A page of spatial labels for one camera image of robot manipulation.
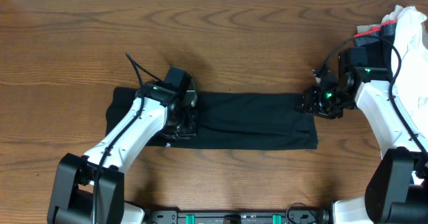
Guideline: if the black t-shirt white logo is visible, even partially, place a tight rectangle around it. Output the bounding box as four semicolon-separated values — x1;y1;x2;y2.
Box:
105;86;319;151

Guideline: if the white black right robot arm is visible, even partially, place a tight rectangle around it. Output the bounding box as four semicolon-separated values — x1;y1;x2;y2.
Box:
296;67;427;223

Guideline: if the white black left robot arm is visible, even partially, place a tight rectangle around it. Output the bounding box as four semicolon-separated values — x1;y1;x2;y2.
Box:
47;83;197;223

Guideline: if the white crumpled garment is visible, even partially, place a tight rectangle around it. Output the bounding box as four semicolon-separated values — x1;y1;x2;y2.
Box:
382;5;427;136

